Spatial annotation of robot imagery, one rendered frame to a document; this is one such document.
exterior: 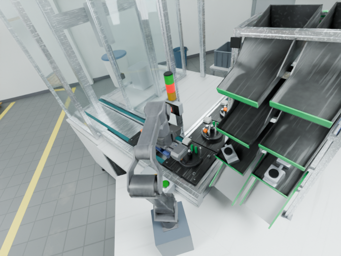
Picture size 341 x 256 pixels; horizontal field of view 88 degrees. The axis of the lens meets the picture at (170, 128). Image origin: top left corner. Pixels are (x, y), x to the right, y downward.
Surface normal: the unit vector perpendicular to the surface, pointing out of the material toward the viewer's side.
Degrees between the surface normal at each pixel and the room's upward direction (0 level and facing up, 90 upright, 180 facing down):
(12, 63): 90
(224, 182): 45
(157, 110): 8
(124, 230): 0
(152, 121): 2
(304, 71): 25
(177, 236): 0
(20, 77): 90
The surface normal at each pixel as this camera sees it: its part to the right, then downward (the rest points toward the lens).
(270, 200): -0.65, -0.16
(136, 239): -0.15, -0.74
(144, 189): -0.18, -0.10
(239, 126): -0.46, -0.45
